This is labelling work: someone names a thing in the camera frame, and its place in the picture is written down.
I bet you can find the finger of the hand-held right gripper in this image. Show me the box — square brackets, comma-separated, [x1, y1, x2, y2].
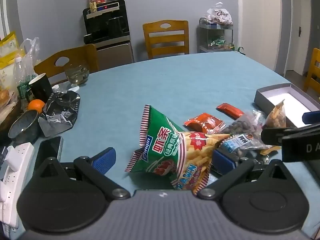
[261, 123, 320, 146]
[302, 111, 320, 125]

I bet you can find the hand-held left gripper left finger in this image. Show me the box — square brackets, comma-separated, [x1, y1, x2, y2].
[31, 147, 131, 201]

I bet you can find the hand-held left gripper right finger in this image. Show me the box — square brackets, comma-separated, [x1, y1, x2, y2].
[197, 150, 294, 200]

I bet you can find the triangular peanut snack bag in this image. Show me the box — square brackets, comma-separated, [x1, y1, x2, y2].
[264, 99, 287, 128]

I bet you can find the clear bag of dark nuts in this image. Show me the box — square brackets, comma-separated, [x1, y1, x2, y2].
[220, 110, 282, 159]

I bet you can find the grey shallow box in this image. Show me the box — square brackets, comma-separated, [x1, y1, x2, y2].
[254, 83, 320, 128]

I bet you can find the orange square snack packet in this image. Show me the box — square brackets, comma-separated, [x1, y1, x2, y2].
[184, 112, 226, 134]

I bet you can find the long red snack packet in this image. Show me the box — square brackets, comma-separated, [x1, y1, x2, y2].
[216, 102, 245, 120]

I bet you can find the green prawn cracker bag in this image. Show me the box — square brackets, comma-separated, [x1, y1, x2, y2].
[125, 104, 231, 196]

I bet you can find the wooden chair with oval cutout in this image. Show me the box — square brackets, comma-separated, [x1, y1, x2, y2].
[142, 20, 190, 60]
[34, 44, 99, 84]
[303, 47, 320, 95]

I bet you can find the black smartphone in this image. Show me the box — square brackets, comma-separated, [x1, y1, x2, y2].
[32, 136, 64, 178]

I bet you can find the crumpled black foil bag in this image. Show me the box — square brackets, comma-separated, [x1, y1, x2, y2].
[38, 90, 81, 137]

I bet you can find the dark ceramic bowl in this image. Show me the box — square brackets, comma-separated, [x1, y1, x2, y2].
[8, 109, 39, 144]

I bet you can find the orange fruit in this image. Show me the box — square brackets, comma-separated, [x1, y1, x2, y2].
[27, 99, 46, 112]

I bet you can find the glass bowl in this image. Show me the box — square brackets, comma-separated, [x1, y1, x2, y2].
[64, 66, 90, 85]

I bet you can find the white power strip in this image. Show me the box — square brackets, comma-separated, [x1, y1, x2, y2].
[0, 142, 35, 228]

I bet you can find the black mug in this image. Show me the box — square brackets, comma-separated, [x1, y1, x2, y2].
[28, 73, 53, 103]

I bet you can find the green snack packets pile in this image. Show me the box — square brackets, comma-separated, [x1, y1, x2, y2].
[209, 36, 234, 50]

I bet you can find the green label water bottle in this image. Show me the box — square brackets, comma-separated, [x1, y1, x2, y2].
[14, 56, 35, 110]

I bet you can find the metal trolley cart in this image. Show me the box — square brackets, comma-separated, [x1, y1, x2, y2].
[199, 17, 235, 53]

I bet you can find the black water dispenser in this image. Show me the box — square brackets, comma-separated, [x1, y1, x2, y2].
[82, 0, 135, 70]

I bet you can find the white printed plastic bag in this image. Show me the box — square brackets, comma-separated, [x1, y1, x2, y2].
[206, 2, 233, 25]

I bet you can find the clear plastic bag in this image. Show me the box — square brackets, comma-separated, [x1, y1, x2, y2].
[19, 37, 40, 68]

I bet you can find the yellow bag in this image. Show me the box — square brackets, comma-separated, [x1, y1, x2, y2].
[0, 31, 25, 90]

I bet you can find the white door black handle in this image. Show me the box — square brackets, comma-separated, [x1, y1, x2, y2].
[286, 0, 313, 75]

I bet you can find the white door silver handle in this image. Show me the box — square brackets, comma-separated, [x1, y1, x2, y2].
[237, 0, 283, 74]

